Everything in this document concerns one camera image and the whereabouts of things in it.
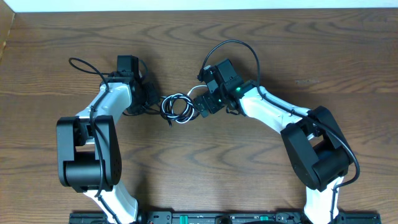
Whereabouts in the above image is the black USB cable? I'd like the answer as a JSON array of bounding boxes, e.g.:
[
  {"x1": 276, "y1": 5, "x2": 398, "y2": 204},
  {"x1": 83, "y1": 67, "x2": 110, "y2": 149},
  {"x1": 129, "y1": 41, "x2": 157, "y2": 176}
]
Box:
[{"x1": 123, "y1": 92, "x2": 200, "y2": 128}]

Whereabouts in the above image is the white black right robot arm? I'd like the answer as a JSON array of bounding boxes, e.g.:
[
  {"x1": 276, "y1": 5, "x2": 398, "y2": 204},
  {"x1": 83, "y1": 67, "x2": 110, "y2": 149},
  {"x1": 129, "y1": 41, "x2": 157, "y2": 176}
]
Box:
[{"x1": 194, "y1": 59, "x2": 357, "y2": 223}]

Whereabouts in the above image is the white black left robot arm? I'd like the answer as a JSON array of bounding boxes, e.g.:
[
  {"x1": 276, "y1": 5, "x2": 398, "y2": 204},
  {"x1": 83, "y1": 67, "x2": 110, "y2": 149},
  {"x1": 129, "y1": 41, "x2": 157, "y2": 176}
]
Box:
[{"x1": 56, "y1": 55, "x2": 160, "y2": 223}]

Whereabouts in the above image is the white USB cable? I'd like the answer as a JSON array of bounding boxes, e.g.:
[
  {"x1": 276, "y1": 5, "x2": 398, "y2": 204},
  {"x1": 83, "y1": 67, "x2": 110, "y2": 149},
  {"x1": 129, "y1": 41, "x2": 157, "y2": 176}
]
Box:
[{"x1": 160, "y1": 84, "x2": 208, "y2": 124}]

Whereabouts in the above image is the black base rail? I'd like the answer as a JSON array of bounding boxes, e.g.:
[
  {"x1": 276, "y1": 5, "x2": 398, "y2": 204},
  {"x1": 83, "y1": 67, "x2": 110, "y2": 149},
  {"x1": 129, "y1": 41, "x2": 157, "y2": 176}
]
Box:
[{"x1": 68, "y1": 211, "x2": 382, "y2": 224}]

